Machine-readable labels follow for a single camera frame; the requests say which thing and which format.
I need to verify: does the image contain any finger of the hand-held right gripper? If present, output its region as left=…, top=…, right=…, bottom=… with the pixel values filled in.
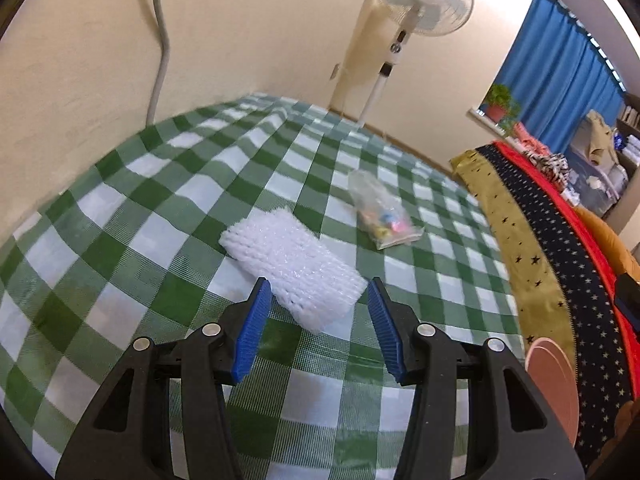
left=614, top=272, right=640, bottom=333

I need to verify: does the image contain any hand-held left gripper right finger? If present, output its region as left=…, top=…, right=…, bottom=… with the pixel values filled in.
left=366, top=276, right=586, bottom=480

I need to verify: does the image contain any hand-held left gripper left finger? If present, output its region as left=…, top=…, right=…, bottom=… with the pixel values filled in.
left=55, top=276, right=273, bottom=480

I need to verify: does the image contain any white foam net sleeve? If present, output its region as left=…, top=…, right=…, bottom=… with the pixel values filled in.
left=219, top=208, right=368, bottom=335

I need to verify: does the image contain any pink plastic basin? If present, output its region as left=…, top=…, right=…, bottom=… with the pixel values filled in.
left=525, top=337, right=581, bottom=448

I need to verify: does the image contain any orange pillow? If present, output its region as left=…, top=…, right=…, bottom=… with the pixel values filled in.
left=575, top=206, right=640, bottom=281

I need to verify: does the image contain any navy star print blanket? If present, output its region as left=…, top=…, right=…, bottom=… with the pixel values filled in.
left=450, top=144, right=640, bottom=480

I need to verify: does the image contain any red blanket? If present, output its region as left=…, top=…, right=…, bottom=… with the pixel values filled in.
left=492, top=141, right=640, bottom=341

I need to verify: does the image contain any clear plastic storage box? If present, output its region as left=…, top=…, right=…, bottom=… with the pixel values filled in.
left=565, top=142, right=628, bottom=218

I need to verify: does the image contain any clear plastic bag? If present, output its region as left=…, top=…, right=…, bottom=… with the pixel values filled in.
left=347, top=169, right=426, bottom=251

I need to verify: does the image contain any brown fuzzy object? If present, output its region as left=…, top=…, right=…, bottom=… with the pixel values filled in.
left=585, top=400, right=640, bottom=480

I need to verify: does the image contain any black white striped clothing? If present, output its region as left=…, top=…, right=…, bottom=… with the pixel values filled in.
left=525, top=150, right=571, bottom=191

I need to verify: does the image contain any beige jacket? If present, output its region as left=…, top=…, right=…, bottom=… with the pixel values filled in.
left=582, top=109, right=618, bottom=166

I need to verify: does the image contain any green checked tablecloth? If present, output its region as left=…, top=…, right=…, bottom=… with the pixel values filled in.
left=0, top=91, right=526, bottom=480

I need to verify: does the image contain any pink folded clothing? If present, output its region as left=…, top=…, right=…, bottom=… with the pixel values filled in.
left=512, top=122, right=548, bottom=156

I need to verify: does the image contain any blue curtain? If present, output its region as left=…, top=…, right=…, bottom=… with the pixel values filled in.
left=492, top=0, right=626, bottom=153

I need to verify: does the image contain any potted green plant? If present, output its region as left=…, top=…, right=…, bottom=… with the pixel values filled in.
left=482, top=84, right=521, bottom=133

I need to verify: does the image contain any white windowsill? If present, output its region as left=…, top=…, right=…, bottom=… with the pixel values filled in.
left=467, top=107, right=506, bottom=133

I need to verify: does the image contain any grey power cable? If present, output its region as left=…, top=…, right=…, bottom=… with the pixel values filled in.
left=145, top=0, right=172, bottom=126

